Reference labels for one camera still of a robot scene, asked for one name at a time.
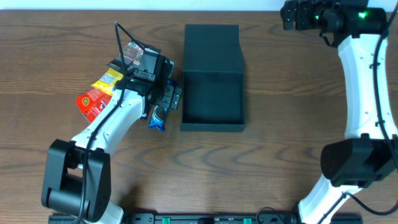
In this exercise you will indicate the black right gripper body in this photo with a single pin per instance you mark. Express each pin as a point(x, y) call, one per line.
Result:
point(300, 17)

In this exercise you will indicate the blue Oreo cookie pack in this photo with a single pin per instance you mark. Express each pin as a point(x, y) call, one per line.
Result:
point(159, 114)

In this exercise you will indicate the black snack packet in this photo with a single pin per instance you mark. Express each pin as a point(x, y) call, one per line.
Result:
point(129, 61)

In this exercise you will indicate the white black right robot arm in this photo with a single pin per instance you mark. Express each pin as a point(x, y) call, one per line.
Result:
point(368, 152)

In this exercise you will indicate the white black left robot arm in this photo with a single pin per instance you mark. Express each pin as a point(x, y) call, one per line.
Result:
point(77, 179)

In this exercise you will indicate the blue Dairy Milk bar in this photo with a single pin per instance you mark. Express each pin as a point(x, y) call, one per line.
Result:
point(146, 112)

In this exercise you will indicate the black open gift box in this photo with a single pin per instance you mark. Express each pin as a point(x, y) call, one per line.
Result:
point(213, 79)

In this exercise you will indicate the yellow snack packet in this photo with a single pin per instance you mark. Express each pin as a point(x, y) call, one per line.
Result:
point(107, 82)

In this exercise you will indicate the red snack packet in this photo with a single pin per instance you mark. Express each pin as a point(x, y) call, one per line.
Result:
point(92, 103)

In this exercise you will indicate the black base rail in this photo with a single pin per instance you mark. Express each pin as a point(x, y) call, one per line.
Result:
point(267, 218)

